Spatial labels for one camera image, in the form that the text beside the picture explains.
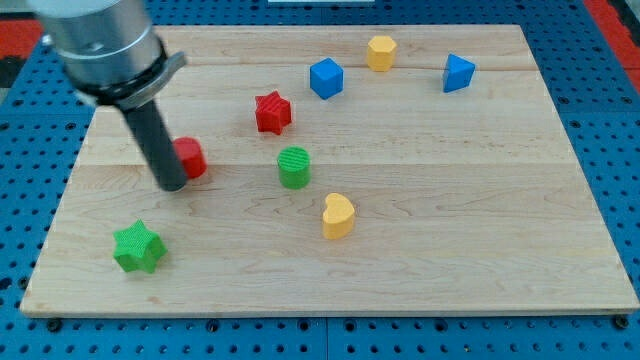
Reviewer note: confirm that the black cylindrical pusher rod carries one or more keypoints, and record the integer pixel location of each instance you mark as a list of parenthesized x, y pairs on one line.
[(148, 128)]

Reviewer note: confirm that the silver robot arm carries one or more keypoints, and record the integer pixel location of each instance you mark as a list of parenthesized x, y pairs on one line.
[(113, 57)]

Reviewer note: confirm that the yellow heart block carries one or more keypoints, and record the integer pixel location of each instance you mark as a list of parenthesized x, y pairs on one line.
[(338, 218)]

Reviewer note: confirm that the red star block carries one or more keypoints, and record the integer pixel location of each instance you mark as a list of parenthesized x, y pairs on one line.
[(273, 113)]

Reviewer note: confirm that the green cylinder block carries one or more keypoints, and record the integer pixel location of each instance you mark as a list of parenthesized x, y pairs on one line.
[(294, 167)]

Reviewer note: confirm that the green star block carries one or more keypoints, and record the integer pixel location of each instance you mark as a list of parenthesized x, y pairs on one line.
[(138, 248)]

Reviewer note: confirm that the yellow hexagon block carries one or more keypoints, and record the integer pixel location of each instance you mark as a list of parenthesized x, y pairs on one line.
[(381, 53)]

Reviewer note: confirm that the wooden board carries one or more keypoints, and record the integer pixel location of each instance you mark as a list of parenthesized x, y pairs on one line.
[(468, 203)]

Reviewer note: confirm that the red cylinder block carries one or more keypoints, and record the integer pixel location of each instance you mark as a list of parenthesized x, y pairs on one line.
[(191, 155)]

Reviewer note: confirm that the blue triangle block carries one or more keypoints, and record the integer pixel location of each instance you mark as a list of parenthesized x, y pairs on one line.
[(458, 73)]

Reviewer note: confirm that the blue cube block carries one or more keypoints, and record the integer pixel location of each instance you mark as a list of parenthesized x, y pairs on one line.
[(326, 78)]

